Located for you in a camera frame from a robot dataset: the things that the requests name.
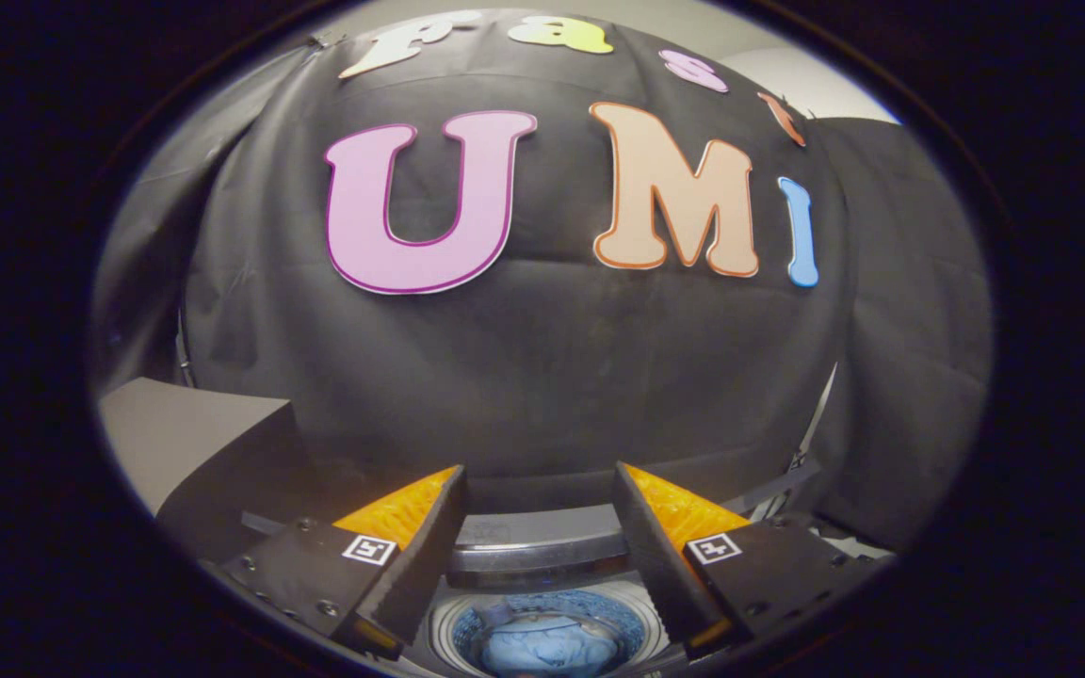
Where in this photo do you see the black stand pole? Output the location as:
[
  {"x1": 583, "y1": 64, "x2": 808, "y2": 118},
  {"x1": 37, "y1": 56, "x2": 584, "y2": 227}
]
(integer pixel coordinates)
[{"x1": 173, "y1": 309, "x2": 197, "y2": 389}]

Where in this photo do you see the grey washing machine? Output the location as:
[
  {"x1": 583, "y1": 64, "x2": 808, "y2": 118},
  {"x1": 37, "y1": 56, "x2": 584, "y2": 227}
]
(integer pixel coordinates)
[{"x1": 411, "y1": 457, "x2": 883, "y2": 678}]

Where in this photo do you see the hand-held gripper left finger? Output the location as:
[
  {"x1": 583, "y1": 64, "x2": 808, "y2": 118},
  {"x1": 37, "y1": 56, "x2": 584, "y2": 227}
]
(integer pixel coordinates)
[{"x1": 213, "y1": 463, "x2": 470, "y2": 662}]

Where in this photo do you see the beige cabinet with dark frame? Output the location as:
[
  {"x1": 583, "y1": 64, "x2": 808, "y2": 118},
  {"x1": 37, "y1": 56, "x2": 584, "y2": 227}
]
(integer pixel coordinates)
[{"x1": 98, "y1": 377, "x2": 336, "y2": 566}]

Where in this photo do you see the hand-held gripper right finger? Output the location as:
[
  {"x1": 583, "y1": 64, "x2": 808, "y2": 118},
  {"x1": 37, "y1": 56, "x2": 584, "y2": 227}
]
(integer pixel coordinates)
[{"x1": 613, "y1": 460, "x2": 892, "y2": 660}]

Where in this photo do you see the light blue button shirt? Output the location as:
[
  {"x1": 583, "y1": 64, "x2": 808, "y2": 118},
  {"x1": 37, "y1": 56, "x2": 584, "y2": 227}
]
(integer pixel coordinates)
[{"x1": 477, "y1": 612, "x2": 623, "y2": 677}]

